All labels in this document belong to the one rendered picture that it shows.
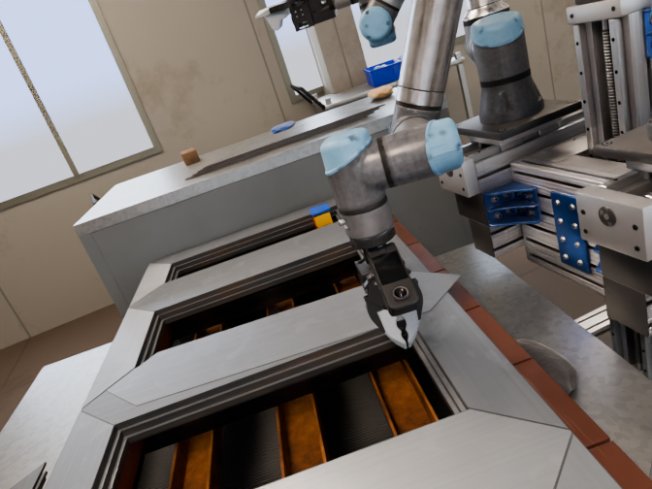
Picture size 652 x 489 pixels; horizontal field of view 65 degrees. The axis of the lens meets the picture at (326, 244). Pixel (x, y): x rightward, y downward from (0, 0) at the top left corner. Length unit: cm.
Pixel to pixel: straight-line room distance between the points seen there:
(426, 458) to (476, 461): 6
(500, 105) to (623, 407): 71
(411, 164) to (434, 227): 120
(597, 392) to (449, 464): 40
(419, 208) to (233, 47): 251
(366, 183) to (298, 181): 103
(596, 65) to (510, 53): 19
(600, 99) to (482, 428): 77
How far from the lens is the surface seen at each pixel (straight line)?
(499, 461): 68
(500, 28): 130
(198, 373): 104
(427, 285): 103
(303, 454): 103
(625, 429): 95
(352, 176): 72
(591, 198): 94
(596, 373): 105
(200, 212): 178
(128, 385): 113
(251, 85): 406
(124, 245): 185
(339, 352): 95
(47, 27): 407
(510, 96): 131
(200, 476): 110
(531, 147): 135
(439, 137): 72
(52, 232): 422
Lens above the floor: 135
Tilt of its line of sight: 21 degrees down
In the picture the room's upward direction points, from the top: 19 degrees counter-clockwise
